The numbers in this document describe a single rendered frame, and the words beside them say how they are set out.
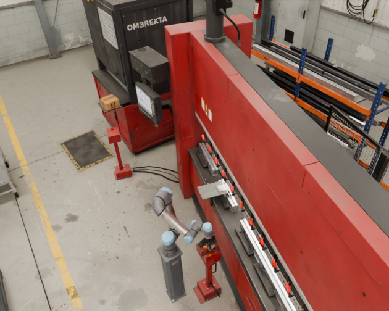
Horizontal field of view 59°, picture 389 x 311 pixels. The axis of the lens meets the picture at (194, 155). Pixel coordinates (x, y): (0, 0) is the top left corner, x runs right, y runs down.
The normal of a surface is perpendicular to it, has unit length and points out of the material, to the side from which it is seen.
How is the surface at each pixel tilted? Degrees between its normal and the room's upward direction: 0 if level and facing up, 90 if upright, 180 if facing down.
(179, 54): 90
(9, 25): 90
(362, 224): 0
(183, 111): 90
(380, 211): 0
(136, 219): 0
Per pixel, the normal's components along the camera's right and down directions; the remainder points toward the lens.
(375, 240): -0.04, -0.76
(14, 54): 0.54, 0.54
